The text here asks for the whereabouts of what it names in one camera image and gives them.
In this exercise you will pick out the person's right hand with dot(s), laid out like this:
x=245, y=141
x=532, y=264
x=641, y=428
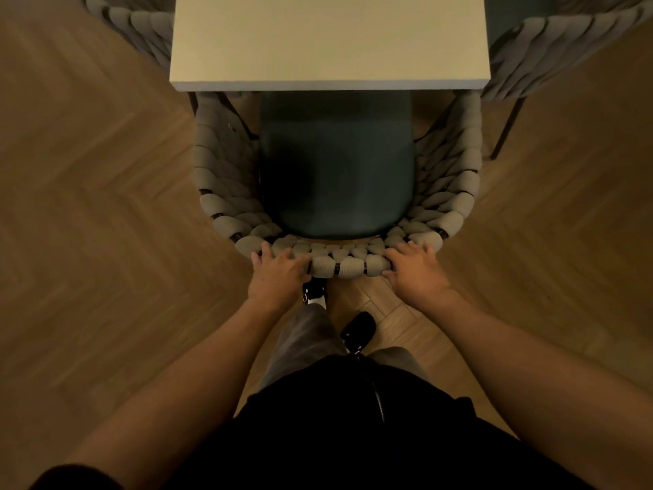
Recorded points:
x=421, y=280

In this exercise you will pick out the person's left hand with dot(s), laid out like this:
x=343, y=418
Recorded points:
x=275, y=285

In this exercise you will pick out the person's left thumb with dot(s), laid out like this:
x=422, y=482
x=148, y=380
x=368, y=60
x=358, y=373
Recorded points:
x=306, y=267

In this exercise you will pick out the person's right thumb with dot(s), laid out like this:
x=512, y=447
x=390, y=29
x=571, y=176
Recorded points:
x=389, y=274

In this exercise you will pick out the person's right forearm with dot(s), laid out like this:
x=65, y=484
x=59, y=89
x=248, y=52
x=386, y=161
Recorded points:
x=541, y=387

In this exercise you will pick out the person's left forearm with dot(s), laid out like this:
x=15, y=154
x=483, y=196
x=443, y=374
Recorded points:
x=173, y=387

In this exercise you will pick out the black and white shoe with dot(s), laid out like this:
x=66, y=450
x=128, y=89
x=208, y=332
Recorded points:
x=358, y=330
x=315, y=290

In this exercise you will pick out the grey trousers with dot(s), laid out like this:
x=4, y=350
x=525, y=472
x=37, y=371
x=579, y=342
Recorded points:
x=303, y=336

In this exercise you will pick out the dark green seat cushion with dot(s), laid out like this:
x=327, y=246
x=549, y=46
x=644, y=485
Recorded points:
x=336, y=163

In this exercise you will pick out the black jacket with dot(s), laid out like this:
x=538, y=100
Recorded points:
x=347, y=433

